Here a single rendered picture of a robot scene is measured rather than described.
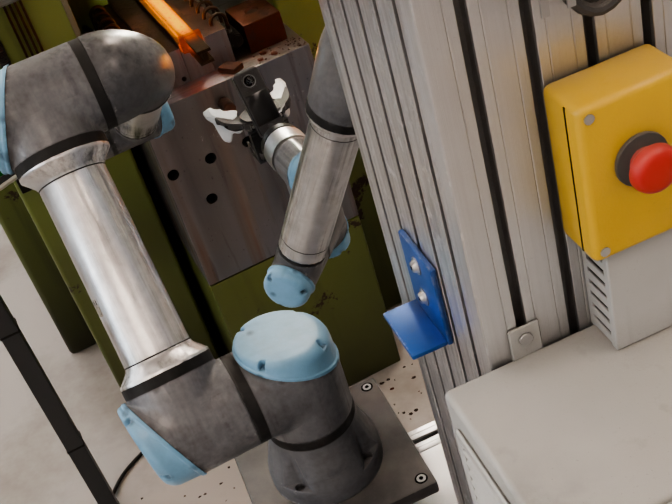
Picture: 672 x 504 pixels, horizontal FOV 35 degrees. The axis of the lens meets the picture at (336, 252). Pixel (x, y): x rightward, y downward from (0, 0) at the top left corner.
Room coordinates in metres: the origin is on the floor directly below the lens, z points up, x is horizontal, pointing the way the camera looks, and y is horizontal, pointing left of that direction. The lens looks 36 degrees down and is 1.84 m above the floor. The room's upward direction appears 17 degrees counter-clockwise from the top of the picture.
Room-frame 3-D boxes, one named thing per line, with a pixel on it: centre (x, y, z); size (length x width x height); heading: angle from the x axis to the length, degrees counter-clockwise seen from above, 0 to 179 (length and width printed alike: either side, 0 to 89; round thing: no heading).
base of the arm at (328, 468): (0.98, 0.09, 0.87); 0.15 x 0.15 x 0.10
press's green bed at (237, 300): (2.24, 0.18, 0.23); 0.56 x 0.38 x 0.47; 14
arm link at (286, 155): (1.43, 0.01, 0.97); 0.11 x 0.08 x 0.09; 14
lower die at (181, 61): (2.22, 0.23, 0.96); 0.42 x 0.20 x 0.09; 14
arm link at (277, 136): (1.51, 0.02, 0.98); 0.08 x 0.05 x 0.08; 104
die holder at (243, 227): (2.24, 0.18, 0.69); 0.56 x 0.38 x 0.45; 14
